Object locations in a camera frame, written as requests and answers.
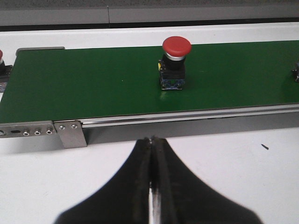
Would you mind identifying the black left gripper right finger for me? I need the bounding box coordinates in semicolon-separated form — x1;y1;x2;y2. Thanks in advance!
151;137;261;224

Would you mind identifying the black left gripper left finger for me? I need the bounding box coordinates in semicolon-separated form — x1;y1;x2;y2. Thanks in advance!
55;139;151;224

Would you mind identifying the green conveyor belt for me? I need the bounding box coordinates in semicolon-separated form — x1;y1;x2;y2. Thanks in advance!
0;41;299;123

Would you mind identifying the red mushroom push button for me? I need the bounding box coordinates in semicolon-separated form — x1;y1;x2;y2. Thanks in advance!
0;50;13;93
158;36;192;91

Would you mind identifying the steel conveyor end bracket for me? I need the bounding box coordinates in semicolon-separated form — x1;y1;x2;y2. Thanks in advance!
0;120;87;148

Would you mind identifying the aluminium conveyor side rail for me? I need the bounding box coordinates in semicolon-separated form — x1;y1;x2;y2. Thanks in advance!
80;103;299;128

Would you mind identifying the steel far end bracket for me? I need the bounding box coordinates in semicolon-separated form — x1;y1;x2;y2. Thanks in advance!
15;46;65;56

